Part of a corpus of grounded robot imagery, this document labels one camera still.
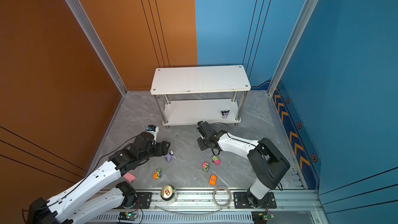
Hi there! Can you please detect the metal can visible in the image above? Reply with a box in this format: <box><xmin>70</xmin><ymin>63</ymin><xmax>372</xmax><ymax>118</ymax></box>
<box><xmin>160</xmin><ymin>185</ymin><xmax>177</xmax><ymax>204</ymax></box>

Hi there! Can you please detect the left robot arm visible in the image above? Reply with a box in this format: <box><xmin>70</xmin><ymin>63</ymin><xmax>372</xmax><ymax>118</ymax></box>
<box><xmin>22</xmin><ymin>131</ymin><xmax>171</xmax><ymax>224</ymax></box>

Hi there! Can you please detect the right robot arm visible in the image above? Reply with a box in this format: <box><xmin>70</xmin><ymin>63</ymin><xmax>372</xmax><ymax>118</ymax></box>
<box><xmin>197</xmin><ymin>121</ymin><xmax>291</xmax><ymax>208</ymax></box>

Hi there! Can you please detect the pink eraser block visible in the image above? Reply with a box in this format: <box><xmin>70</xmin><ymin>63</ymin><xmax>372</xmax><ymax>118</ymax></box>
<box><xmin>123</xmin><ymin>173</ymin><xmax>136</xmax><ymax>183</ymax></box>

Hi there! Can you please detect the orange green toy truck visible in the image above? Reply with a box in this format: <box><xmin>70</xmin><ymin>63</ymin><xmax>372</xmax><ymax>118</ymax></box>
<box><xmin>153</xmin><ymin>169</ymin><xmax>162</xmax><ymax>180</ymax></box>

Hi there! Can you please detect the circuit board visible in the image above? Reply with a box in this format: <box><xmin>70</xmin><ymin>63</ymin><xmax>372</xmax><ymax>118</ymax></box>
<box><xmin>251</xmin><ymin>212</ymin><xmax>274</xmax><ymax>224</ymax></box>
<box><xmin>118</xmin><ymin>212</ymin><xmax>139</xmax><ymax>223</ymax></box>

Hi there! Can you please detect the black purple figure toy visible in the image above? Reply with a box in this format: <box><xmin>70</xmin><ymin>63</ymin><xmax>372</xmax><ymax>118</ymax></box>
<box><xmin>221</xmin><ymin>110</ymin><xmax>230</xmax><ymax>119</ymax></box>

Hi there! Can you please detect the right circuit board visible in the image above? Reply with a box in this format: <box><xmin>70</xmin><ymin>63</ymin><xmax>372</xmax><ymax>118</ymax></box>
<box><xmin>251</xmin><ymin>212</ymin><xmax>274</xmax><ymax>224</ymax></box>

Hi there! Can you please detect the light purple figure toy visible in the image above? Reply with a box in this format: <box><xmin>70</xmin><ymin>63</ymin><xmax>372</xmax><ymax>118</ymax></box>
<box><xmin>164</xmin><ymin>150</ymin><xmax>174</xmax><ymax>162</ymax></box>

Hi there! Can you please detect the pink green toy car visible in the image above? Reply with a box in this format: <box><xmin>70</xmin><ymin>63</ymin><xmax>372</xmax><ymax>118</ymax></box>
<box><xmin>202</xmin><ymin>162</ymin><xmax>209</xmax><ymax>172</ymax></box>

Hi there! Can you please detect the left circuit board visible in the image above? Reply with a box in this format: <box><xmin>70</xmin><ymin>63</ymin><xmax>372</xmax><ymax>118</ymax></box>
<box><xmin>118</xmin><ymin>212</ymin><xmax>139</xmax><ymax>223</ymax></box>

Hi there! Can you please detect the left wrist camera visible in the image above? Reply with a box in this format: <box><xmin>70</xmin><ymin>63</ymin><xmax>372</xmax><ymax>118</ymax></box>
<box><xmin>146</xmin><ymin>124</ymin><xmax>159</xmax><ymax>142</ymax></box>

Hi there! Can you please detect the clear coiled tube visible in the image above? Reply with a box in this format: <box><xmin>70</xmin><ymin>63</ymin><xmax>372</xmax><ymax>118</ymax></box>
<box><xmin>212</xmin><ymin>186</ymin><xmax>233</xmax><ymax>209</ymax></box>

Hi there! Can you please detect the pink green toy truck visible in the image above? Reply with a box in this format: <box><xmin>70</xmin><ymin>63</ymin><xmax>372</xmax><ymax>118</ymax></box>
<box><xmin>212</xmin><ymin>156</ymin><xmax>221</xmax><ymax>166</ymax></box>

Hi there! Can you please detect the white two-tier shelf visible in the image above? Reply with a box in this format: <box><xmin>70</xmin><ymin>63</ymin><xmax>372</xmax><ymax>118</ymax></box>
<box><xmin>150</xmin><ymin>65</ymin><xmax>251</xmax><ymax>127</ymax></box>

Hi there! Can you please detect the orange toy car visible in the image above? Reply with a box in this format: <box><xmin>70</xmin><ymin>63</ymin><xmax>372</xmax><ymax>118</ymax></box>
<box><xmin>209</xmin><ymin>175</ymin><xmax>217</xmax><ymax>186</ymax></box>

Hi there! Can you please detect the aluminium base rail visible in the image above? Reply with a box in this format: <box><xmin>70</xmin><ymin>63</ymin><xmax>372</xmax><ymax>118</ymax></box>
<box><xmin>55</xmin><ymin>187</ymin><xmax>327</xmax><ymax>224</ymax></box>

